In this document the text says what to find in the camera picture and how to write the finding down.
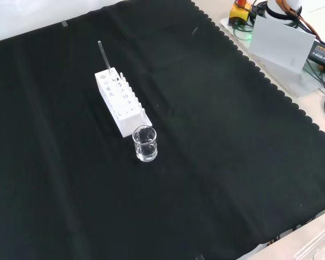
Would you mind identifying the clear glass rod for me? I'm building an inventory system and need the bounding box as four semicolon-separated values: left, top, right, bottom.
97;40;111;75

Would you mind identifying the white test tube rack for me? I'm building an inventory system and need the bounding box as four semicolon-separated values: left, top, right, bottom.
94;67;153;139

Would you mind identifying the small clear glass beaker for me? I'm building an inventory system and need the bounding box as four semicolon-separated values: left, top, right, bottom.
132;125;159;163

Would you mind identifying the black bench cloth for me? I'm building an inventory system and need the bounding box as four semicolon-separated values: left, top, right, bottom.
0;0;325;260

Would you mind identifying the yellow stop button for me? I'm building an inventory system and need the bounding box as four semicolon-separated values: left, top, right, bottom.
229;0;252;27

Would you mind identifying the black power adapter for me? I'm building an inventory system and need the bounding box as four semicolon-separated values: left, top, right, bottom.
307;40;325;70

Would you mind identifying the clear acrylic stand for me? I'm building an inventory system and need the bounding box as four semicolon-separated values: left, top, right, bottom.
294;225;325;260

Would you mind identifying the green cable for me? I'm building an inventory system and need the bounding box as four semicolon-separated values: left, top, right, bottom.
232;24;254;41

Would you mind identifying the metal base plate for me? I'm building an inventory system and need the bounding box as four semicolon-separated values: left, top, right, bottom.
219;16;325;98

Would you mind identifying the orange cable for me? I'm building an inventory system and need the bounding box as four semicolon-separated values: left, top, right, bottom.
276;0;322;39

